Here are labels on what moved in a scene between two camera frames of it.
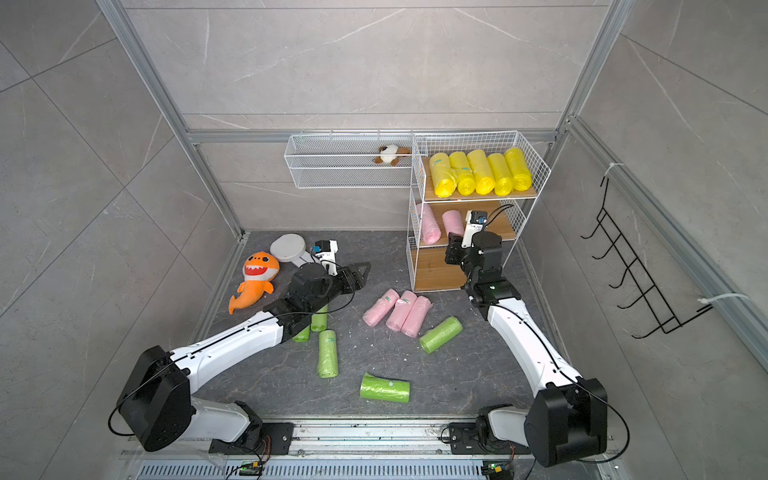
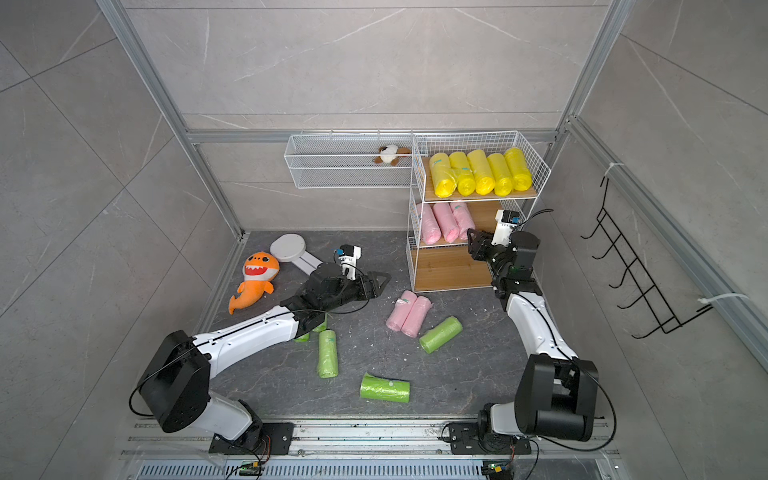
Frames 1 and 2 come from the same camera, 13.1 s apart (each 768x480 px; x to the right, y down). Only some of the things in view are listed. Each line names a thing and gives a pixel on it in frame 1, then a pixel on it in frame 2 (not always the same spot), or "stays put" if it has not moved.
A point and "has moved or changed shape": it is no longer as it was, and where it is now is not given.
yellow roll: (484, 177) stays put
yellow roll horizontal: (501, 174) stays put
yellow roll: (520, 172) stays put
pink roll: (429, 224) stays put
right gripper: (454, 249) to (482, 246)
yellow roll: (443, 176) stays put
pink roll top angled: (453, 222) has moved or changed shape
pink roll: (376, 312) to (463, 218)
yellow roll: (463, 173) stays put
